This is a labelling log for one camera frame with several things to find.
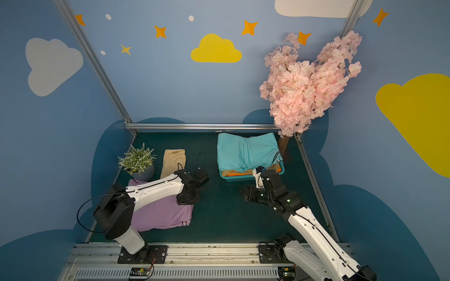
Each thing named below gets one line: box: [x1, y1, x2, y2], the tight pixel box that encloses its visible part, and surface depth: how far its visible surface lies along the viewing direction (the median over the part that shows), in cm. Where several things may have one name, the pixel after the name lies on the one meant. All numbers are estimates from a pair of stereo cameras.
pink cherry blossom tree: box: [258, 30, 363, 160], surface depth 65 cm
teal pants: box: [216, 132, 283, 173], surface depth 95 cm
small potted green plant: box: [117, 142, 158, 181], surface depth 88 cm
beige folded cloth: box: [159, 149, 186, 180], surface depth 109 cm
